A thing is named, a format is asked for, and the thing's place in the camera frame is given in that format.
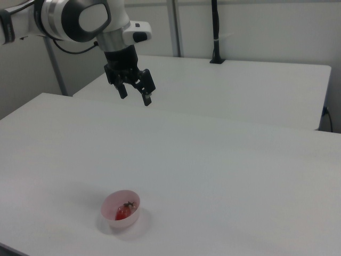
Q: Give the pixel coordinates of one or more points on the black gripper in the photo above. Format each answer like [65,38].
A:
[121,60]

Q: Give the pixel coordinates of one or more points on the red strawberry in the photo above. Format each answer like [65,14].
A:
[122,214]

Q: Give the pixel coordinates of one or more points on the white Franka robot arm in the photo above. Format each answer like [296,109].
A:
[90,16]

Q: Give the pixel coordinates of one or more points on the green strawberry leaf cap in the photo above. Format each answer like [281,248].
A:
[129,204]

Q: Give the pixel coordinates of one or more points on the pink plastic bowl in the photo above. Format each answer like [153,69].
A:
[112,202]

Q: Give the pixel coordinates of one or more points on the black pole base clamp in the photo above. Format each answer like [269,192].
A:
[217,61]

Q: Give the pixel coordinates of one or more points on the grey aluminium frame post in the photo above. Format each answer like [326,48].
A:
[175,29]
[57,72]

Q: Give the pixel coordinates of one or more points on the black mount pole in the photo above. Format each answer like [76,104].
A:
[216,24]

